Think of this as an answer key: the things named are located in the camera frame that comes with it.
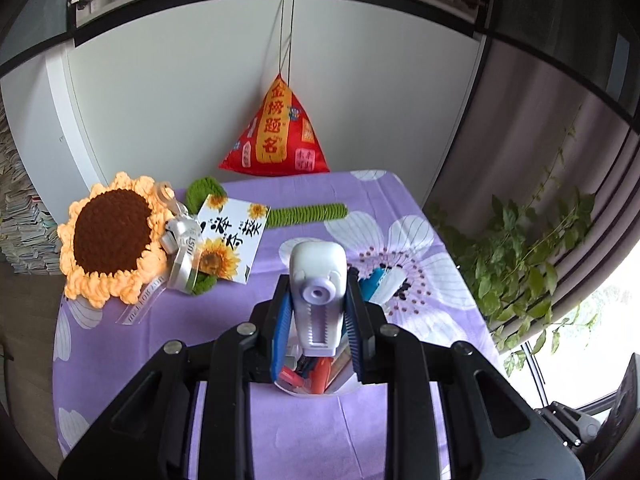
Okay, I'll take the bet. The blue pen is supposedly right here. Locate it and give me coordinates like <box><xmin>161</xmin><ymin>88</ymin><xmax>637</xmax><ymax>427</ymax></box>
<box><xmin>360</xmin><ymin>267</ymin><xmax>389</xmax><ymax>304</ymax></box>

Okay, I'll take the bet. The dark cabinet door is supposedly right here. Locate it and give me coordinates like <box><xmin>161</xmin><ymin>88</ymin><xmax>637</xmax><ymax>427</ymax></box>
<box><xmin>475</xmin><ymin>0</ymin><xmax>640</xmax><ymax>133</ymax></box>

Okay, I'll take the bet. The green leafy plant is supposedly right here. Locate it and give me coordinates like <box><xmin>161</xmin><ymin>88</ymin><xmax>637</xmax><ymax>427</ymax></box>
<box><xmin>424</xmin><ymin>104</ymin><xmax>602</xmax><ymax>377</ymax></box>

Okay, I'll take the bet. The red pyramid pillow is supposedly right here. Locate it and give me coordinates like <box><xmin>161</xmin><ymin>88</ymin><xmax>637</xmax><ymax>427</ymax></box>
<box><xmin>218</xmin><ymin>73</ymin><xmax>331</xmax><ymax>176</ymax></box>

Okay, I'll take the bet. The orange marker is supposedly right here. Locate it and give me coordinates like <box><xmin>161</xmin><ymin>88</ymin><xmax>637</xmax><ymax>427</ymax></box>
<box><xmin>312</xmin><ymin>357</ymin><xmax>332</xmax><ymax>394</ymax></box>

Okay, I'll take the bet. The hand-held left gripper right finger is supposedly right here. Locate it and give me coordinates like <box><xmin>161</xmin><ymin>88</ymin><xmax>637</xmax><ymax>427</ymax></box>
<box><xmin>344</xmin><ymin>268</ymin><xmax>587</xmax><ymax>480</ymax></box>

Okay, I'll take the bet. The crochet sunflower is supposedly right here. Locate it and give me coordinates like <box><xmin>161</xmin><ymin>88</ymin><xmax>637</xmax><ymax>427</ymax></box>
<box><xmin>56</xmin><ymin>172</ymin><xmax>349</xmax><ymax>309</ymax></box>

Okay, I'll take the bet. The tall pile of books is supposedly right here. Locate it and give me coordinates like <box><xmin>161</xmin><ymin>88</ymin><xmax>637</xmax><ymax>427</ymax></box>
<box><xmin>0</xmin><ymin>102</ymin><xmax>67</xmax><ymax>277</ymax></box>

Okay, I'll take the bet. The sunflower print card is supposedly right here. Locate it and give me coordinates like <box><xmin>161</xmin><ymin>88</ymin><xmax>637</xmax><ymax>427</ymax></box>
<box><xmin>196</xmin><ymin>195</ymin><xmax>271</xmax><ymax>284</ymax></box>

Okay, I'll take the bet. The translucent white cup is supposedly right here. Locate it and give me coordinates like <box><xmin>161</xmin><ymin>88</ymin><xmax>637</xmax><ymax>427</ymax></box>
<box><xmin>272</xmin><ymin>349</ymin><xmax>362</xmax><ymax>397</ymax></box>

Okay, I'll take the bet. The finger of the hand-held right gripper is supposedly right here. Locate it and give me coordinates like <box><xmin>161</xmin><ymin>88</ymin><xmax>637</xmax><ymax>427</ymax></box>
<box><xmin>536</xmin><ymin>400</ymin><xmax>604</xmax><ymax>449</ymax></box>

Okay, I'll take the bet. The white ribbon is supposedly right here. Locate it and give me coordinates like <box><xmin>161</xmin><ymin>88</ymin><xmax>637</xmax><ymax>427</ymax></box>
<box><xmin>117</xmin><ymin>184</ymin><xmax>202</xmax><ymax>327</ymax></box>

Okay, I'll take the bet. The pillow hanging string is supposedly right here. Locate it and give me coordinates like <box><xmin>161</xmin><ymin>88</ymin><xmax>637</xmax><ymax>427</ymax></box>
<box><xmin>277</xmin><ymin>0</ymin><xmax>294</xmax><ymax>79</ymax></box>

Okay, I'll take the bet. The white correction tape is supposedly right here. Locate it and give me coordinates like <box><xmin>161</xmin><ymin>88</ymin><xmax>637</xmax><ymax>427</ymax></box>
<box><xmin>288</xmin><ymin>240</ymin><xmax>347</xmax><ymax>357</ymax></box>

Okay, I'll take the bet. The glass cabinet door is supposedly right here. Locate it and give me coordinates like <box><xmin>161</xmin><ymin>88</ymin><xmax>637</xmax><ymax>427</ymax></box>
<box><xmin>0</xmin><ymin>0</ymin><xmax>83</xmax><ymax>68</ymax></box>

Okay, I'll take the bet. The purple floral tablecloth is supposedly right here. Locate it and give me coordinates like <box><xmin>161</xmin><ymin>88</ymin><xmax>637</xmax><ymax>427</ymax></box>
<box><xmin>52</xmin><ymin>170</ymin><xmax>507</xmax><ymax>480</ymax></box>

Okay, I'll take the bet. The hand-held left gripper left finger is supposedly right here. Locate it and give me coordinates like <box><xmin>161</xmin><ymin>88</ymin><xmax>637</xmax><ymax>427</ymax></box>
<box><xmin>56</xmin><ymin>276</ymin><xmax>295</xmax><ymax>480</ymax></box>

